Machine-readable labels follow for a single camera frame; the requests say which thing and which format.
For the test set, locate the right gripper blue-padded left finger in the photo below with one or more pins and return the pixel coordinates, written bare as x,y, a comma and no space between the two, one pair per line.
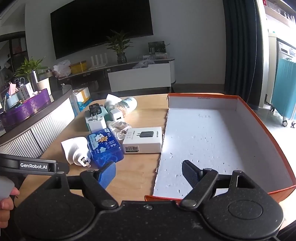
94,184

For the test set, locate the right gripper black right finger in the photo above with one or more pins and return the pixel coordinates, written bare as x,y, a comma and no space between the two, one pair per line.
202,183

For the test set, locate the blue tissue pack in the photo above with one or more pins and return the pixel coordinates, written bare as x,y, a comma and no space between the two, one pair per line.
104,147

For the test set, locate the white Xiaomi charger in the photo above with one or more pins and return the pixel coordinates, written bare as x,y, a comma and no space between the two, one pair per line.
94,123

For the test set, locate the clear liquid refill bottle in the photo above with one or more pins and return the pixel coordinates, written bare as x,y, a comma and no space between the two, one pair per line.
118,128

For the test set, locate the white UGREEN charger box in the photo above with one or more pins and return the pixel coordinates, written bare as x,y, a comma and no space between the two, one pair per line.
143,141

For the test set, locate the small white USB charger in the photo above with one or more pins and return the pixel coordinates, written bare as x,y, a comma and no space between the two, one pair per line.
116,115

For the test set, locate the black charger adapter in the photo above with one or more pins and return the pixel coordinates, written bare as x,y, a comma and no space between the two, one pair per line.
95,109

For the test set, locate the toothpick jar with blue label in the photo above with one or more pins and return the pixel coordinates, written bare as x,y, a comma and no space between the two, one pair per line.
127,105

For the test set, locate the teal adhesive bandage box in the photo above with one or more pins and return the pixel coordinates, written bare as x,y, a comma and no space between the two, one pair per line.
105,115

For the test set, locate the person's left hand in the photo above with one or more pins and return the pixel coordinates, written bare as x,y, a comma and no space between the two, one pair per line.
7,205

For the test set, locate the curved side cabinet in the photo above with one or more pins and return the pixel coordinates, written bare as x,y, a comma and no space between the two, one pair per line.
33,136

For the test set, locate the orange cardboard box tray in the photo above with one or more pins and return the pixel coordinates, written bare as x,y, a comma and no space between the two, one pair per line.
222,133

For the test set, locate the purple tin box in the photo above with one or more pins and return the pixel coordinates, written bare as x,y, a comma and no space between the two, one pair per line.
16,115

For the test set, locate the blue plastic bag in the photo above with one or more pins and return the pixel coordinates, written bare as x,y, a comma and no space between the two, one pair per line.
82,105

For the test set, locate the paper cup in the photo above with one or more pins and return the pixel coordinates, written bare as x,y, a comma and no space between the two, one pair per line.
44,84

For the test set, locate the white yellow cardboard box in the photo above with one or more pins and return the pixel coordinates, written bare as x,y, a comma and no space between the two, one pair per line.
82,94

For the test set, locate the steel thermos bottle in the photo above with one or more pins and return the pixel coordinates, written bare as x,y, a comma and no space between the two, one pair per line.
34,80

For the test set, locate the green plant on cabinet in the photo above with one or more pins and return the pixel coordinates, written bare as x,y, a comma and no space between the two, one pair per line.
28,66

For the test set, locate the white plastic bag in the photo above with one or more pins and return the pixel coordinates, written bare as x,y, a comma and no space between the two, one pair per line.
62,69

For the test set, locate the teal suitcase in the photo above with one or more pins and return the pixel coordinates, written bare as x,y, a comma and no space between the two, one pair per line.
283,99

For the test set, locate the TV console cabinet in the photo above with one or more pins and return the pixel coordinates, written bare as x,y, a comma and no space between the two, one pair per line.
158,73

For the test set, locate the white wifi router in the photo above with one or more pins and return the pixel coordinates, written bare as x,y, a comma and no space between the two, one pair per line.
98,61

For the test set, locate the yellow tin box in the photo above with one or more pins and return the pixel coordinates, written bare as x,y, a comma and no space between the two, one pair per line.
79,67

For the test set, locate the dark blue curtain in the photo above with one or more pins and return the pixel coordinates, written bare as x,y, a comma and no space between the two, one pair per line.
244,51

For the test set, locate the potted bamboo plant on console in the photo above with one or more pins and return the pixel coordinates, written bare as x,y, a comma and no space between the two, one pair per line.
118,43

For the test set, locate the dark picture box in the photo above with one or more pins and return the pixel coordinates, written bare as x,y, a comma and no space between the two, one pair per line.
157,47

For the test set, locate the washing machine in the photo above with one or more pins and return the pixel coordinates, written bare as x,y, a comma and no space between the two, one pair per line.
285,50

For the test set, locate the large black television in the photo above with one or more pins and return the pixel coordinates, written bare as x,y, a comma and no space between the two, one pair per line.
79,25

